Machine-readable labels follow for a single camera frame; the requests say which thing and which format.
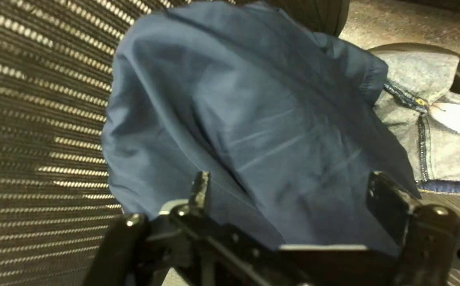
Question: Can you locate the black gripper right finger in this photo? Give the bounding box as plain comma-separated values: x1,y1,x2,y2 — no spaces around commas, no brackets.
365,170,460,286

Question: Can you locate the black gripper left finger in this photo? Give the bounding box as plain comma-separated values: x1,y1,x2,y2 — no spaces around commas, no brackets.
81,170,279,286

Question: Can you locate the blue jean jacket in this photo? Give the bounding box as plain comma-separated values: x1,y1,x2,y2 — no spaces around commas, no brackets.
100,0,460,256

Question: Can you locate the black mesh office chair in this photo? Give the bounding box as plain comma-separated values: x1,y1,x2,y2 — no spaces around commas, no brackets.
0,0,350,286

